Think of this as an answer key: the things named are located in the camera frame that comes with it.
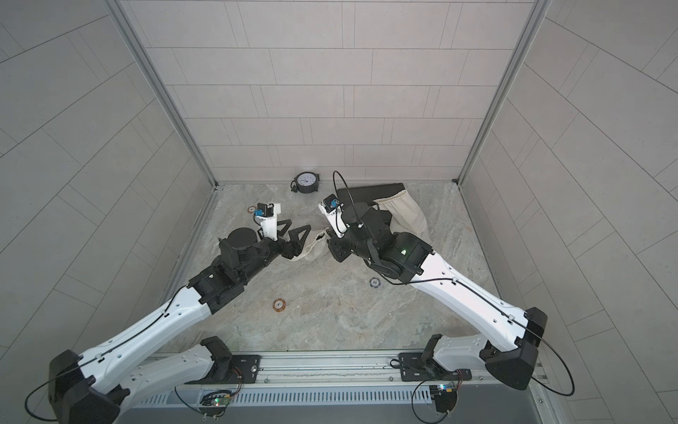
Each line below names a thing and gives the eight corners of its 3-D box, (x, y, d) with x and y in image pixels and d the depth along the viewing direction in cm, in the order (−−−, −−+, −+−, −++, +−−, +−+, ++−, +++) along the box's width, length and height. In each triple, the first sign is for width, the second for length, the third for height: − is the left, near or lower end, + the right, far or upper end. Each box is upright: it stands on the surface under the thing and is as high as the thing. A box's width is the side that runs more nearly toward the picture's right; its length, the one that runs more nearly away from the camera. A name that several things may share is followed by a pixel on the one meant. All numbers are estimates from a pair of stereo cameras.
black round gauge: (291, 192, 116) (289, 186, 113) (294, 177, 122) (292, 171, 119) (317, 193, 116) (316, 187, 113) (319, 177, 122) (318, 171, 119)
